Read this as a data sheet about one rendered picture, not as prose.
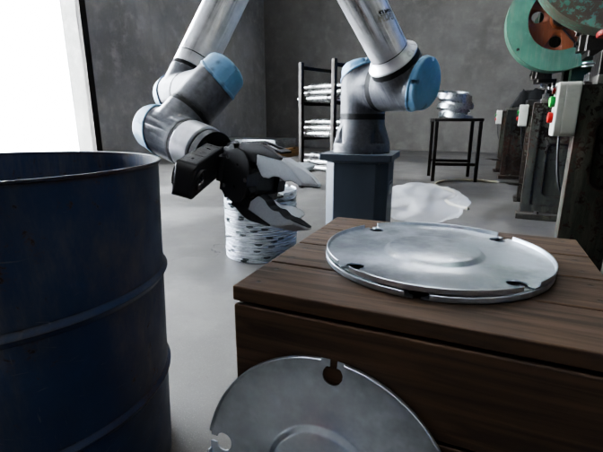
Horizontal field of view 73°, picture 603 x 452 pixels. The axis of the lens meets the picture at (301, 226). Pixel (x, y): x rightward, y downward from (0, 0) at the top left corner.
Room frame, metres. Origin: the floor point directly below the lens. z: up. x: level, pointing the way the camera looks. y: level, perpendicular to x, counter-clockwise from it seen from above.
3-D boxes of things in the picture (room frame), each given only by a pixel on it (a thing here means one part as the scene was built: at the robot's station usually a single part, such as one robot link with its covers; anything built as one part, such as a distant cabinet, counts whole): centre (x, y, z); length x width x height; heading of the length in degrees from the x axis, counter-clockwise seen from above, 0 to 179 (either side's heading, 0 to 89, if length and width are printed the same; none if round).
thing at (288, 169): (0.51, 0.00, 0.48); 0.09 x 0.06 x 0.03; 52
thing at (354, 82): (1.11, -0.17, 0.62); 0.13 x 0.12 x 0.14; 37
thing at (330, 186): (1.12, -0.16, 0.23); 0.19 x 0.19 x 0.45; 71
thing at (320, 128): (3.33, -0.25, 0.47); 0.46 x 0.43 x 0.95; 47
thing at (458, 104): (3.84, -1.39, 0.40); 0.45 x 0.40 x 0.79; 169
